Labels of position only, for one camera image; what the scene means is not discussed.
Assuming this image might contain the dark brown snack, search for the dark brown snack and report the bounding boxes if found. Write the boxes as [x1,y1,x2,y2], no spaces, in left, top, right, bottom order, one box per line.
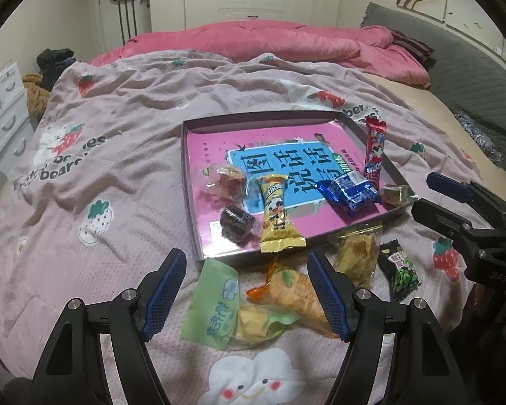
[219,206,254,243]

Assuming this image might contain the person's dark trousers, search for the person's dark trousers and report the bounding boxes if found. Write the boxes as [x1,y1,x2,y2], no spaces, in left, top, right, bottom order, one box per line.
[455,287,506,405]

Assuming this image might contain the clear wrapped brown candy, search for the clear wrapped brown candy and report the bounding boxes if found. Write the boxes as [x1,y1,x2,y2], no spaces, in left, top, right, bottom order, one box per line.
[200,162,247,199]

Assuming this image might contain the small green candy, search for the small green candy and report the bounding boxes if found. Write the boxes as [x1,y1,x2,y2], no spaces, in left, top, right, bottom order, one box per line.
[379,183,418,207]

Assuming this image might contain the black green snack packet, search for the black green snack packet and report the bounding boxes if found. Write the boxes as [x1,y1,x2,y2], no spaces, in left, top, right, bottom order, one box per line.
[379,240,422,302]

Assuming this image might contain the blue patterned cloth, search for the blue patterned cloth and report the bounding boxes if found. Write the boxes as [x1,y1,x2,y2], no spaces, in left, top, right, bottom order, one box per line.
[453,111,504,167]

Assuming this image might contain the pink quilt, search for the pink quilt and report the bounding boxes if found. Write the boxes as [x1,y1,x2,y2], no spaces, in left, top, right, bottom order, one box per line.
[88,20,431,87]

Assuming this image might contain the long yellow snack packet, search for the long yellow snack packet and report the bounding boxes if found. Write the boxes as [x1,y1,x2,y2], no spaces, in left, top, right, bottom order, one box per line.
[253,174,307,254]

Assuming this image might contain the white drawer chest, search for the white drawer chest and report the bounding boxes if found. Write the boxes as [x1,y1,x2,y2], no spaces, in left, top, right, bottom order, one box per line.
[0,61,36,165]

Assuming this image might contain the light green snack packet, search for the light green snack packet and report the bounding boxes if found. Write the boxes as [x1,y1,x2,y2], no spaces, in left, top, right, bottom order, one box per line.
[181,258,241,349]

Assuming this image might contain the red snack packet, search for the red snack packet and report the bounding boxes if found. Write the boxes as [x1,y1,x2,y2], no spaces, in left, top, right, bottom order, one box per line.
[365,118,387,186]

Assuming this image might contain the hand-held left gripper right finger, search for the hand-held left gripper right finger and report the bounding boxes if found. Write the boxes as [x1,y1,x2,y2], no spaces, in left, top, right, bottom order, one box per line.
[307,250,465,405]

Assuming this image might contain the shallow pink printed tray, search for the shallow pink printed tray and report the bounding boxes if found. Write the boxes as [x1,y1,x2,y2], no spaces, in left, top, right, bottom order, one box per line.
[181,110,410,261]

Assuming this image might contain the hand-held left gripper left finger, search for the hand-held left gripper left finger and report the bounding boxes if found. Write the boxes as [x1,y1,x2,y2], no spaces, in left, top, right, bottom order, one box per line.
[31,248,187,405]

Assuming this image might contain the brown plush toy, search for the brown plush toy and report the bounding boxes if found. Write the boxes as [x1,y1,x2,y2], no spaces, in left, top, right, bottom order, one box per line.
[22,74,51,123]

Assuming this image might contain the orange cone snack packet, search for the orange cone snack packet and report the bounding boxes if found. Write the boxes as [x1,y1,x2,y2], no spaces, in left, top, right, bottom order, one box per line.
[247,262,342,338]

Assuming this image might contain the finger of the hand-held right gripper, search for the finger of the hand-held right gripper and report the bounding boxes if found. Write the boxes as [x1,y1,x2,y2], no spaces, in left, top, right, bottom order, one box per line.
[411,198,490,242]
[427,171,506,221]

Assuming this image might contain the dark striped pillow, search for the dark striped pillow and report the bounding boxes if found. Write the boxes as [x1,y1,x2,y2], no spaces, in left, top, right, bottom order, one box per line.
[390,29,435,66]

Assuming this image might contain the coat rack with clothes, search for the coat rack with clothes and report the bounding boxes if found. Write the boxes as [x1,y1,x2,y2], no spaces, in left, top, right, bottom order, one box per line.
[95,0,150,47]

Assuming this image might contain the clear bag of chips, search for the clear bag of chips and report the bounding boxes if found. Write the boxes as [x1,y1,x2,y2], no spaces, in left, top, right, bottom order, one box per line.
[333,224,382,290]

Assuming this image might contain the yellow green wrapped snack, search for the yellow green wrapped snack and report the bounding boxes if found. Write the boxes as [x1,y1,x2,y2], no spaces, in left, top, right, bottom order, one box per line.
[232,306,300,342]

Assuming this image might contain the beige bed sheet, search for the beige bed sheet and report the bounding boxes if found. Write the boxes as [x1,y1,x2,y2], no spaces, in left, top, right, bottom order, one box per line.
[363,74,506,207]

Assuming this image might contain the dark clothes pile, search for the dark clothes pile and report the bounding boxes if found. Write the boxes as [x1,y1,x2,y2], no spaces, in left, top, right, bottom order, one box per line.
[36,48,76,91]

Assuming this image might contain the grey quilted headboard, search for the grey quilted headboard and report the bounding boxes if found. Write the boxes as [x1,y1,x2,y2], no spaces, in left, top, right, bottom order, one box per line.
[360,2,506,136]

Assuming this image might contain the pink strawberry printed blanket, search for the pink strawberry printed blanket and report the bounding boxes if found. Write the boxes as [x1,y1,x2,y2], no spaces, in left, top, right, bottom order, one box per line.
[0,48,506,405]

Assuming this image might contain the blue snack packet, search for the blue snack packet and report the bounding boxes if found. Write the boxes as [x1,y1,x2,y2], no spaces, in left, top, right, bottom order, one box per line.
[317,171,380,219]

